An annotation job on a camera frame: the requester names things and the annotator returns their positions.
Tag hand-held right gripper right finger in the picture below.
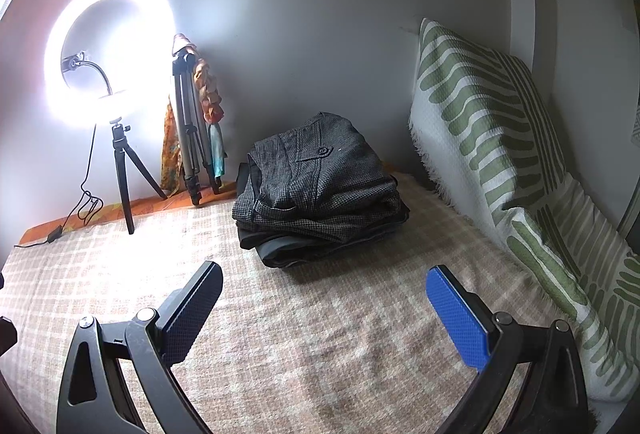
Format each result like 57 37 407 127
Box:
426 265 591 434

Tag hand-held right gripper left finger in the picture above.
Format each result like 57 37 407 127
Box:
56 260 224 434

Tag grey checked pants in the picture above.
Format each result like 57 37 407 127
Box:
232 112 403 245

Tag dark grey folded pants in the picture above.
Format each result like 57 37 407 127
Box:
255 226 408 270

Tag black folded pants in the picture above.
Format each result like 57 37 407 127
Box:
236 162 412 251

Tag beige checked blanket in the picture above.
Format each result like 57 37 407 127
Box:
0 171 591 434

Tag orange bed sheet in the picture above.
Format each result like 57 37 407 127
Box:
20 191 241 246

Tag small black tripod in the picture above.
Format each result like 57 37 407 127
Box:
111 114 168 235

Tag tall folded tripod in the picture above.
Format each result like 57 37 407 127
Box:
171 34 223 207

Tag green patterned white throw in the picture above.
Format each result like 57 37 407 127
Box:
407 18 640 402

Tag orange and blue scarf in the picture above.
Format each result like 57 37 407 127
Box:
194 58 229 178

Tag black power cable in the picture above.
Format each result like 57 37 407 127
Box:
22 124 103 247

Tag white ring light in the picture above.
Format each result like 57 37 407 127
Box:
44 0 177 120

